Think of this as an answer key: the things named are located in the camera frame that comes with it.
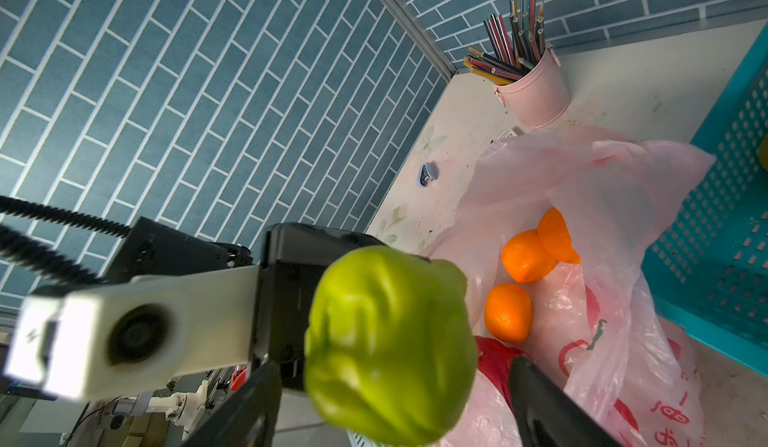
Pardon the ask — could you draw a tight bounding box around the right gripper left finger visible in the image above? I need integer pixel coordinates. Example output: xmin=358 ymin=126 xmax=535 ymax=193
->
xmin=182 ymin=361 xmax=282 ymax=447

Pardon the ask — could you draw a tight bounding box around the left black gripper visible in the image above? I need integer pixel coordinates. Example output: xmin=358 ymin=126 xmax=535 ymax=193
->
xmin=252 ymin=222 xmax=381 ymax=390

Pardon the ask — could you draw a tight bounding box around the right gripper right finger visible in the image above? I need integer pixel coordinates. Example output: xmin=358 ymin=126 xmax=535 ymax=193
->
xmin=508 ymin=356 xmax=620 ymax=447

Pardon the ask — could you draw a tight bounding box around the dragon fruit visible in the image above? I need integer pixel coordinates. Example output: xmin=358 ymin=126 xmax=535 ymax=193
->
xmin=474 ymin=336 xmax=530 ymax=409

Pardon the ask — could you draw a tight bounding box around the pink plastic bag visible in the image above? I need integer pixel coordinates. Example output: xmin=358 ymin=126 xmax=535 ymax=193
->
xmin=425 ymin=126 xmax=714 ymax=446

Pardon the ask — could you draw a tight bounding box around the green pear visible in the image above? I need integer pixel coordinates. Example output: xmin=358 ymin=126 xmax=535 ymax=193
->
xmin=304 ymin=245 xmax=478 ymax=446

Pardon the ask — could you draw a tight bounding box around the orange persimmon block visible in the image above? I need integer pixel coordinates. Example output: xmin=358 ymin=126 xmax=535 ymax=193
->
xmin=537 ymin=207 xmax=581 ymax=264
xmin=501 ymin=229 xmax=558 ymax=284

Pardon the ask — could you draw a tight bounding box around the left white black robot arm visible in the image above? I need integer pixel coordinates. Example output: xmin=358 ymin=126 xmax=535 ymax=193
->
xmin=97 ymin=218 xmax=379 ymax=391

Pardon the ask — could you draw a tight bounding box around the small blue clip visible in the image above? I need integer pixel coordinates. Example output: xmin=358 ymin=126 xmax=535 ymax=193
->
xmin=418 ymin=161 xmax=439 ymax=188

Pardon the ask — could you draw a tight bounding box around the teal plastic basket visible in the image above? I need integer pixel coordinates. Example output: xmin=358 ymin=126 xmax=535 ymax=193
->
xmin=643 ymin=31 xmax=767 ymax=375

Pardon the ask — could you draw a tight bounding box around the white pencil box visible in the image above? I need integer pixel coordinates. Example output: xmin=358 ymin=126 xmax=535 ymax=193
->
xmin=491 ymin=126 xmax=525 ymax=143

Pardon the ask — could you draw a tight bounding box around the pink pencil cup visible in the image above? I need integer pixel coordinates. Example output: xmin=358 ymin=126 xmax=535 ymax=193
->
xmin=494 ymin=43 xmax=571 ymax=130

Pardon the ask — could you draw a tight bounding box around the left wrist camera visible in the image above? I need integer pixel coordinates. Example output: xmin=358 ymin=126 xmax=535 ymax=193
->
xmin=4 ymin=266 xmax=259 ymax=401

